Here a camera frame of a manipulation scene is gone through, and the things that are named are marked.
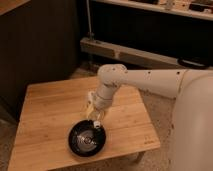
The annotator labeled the wooden table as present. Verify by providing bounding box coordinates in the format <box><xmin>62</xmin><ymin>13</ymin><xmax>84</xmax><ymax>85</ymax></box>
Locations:
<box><xmin>8</xmin><ymin>77</ymin><xmax>160</xmax><ymax>171</ymax></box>

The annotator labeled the metal pole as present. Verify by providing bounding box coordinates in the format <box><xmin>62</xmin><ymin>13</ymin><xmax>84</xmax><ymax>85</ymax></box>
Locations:
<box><xmin>86</xmin><ymin>0</ymin><xmax>94</xmax><ymax>40</ymax></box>

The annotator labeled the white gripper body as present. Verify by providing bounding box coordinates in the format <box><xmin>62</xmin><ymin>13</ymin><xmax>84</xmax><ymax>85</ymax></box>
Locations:
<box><xmin>92</xmin><ymin>90</ymin><xmax>112</xmax><ymax>110</ymax></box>

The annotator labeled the grey metal beam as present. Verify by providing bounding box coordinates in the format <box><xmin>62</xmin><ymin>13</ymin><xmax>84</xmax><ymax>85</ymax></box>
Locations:
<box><xmin>80</xmin><ymin>37</ymin><xmax>213</xmax><ymax>70</ymax></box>

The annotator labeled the wooden shelf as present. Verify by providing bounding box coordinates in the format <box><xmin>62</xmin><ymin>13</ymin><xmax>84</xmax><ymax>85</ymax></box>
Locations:
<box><xmin>93</xmin><ymin>0</ymin><xmax>213</xmax><ymax>21</ymax></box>

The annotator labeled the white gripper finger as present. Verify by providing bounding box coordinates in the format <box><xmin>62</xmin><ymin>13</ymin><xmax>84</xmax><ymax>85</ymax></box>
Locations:
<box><xmin>86</xmin><ymin>91</ymin><xmax>95</xmax><ymax>118</ymax></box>
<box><xmin>99</xmin><ymin>109</ymin><xmax>108</xmax><ymax>120</ymax></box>

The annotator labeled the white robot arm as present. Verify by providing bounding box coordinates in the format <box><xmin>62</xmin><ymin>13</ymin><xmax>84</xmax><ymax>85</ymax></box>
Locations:
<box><xmin>86</xmin><ymin>64</ymin><xmax>213</xmax><ymax>171</ymax></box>

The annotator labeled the white plastic bottle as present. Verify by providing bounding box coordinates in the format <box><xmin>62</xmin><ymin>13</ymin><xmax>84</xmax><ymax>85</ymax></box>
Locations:
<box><xmin>90</xmin><ymin>110</ymin><xmax>101</xmax><ymax>129</ymax></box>

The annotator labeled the black ceramic bowl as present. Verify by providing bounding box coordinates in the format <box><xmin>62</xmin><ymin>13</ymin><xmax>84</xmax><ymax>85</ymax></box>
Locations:
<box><xmin>68</xmin><ymin>120</ymin><xmax>106</xmax><ymax>157</ymax></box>

